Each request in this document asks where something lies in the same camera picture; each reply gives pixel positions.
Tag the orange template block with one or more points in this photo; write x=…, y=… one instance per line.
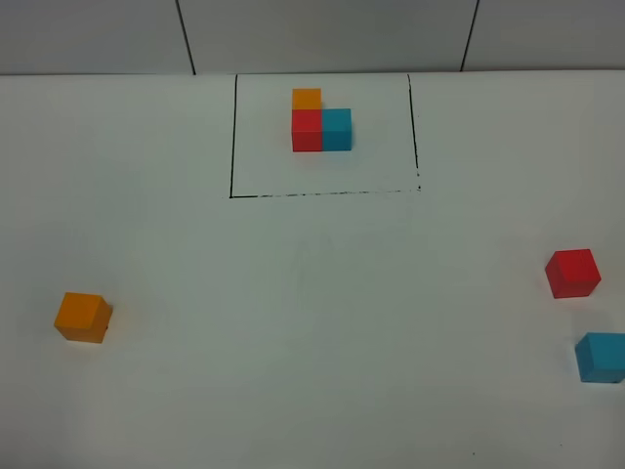
x=306, y=98

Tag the blue template block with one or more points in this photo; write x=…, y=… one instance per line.
x=337, y=129

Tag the red template block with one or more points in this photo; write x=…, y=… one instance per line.
x=306, y=130

